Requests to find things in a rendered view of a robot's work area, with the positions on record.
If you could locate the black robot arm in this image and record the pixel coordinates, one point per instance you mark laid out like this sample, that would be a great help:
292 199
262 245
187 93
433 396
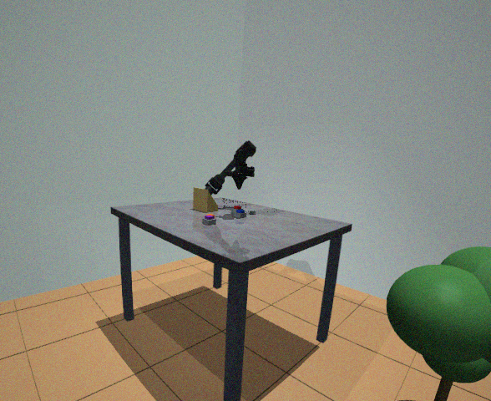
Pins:
246 150

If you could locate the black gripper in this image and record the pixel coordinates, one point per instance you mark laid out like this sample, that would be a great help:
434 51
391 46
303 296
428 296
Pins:
238 178

